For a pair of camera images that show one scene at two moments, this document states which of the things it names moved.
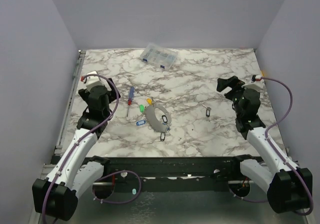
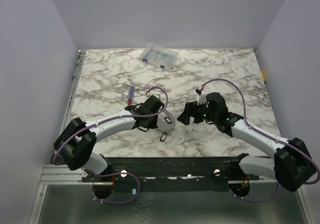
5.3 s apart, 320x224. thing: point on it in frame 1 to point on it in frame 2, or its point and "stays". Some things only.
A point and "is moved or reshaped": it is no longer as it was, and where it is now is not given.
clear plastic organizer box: (159, 55) stays
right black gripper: (231, 90) to (195, 112)
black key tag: (164, 118) is moved or reshaped
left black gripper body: (112, 93) to (152, 123)
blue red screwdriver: (130, 98) stays
